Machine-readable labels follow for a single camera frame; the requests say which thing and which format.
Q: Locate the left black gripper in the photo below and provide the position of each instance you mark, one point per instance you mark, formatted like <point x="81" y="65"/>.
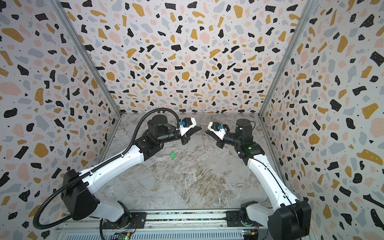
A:
<point x="184" y="137"/>

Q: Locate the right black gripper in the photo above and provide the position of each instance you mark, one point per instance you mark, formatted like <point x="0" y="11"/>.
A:
<point x="222" y="141"/>

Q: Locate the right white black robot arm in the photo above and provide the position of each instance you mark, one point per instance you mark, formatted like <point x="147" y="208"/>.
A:
<point x="288" y="218"/>

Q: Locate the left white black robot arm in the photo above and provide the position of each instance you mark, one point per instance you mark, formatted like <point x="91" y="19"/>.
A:
<point x="81" y="199"/>

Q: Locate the right electronics board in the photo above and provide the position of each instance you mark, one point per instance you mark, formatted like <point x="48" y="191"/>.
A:
<point x="251" y="234"/>

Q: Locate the electronics board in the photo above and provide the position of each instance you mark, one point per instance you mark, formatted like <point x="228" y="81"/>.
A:
<point x="251" y="234"/>
<point x="127" y="235"/>

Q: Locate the left electronics board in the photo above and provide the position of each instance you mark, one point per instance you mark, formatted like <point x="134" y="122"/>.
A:
<point x="127" y="235"/>

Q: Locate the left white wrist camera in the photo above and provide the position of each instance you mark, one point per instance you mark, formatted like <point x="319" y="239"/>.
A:
<point x="186" y="124"/>

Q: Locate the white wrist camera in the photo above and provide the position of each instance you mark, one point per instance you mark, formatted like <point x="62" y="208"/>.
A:
<point x="219" y="129"/>
<point x="186" y="124"/>

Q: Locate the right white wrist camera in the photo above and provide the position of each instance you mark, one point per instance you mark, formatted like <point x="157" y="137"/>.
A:
<point x="219" y="129"/>

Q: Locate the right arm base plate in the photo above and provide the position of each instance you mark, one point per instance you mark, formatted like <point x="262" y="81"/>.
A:
<point x="234" y="219"/>

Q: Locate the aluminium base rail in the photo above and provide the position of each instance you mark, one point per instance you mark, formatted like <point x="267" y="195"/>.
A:
<point x="164" y="225"/>

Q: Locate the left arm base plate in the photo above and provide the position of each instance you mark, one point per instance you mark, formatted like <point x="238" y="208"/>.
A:
<point x="136" y="220"/>

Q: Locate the right aluminium corner post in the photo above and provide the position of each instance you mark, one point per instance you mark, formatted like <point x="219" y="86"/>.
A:
<point x="307" y="12"/>

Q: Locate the aluminium corner post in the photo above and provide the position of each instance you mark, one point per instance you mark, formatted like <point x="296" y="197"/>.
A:
<point x="307" y="12"/>
<point x="68" y="26"/>

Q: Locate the left aluminium corner post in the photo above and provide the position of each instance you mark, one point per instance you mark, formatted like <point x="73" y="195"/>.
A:
<point x="68" y="26"/>

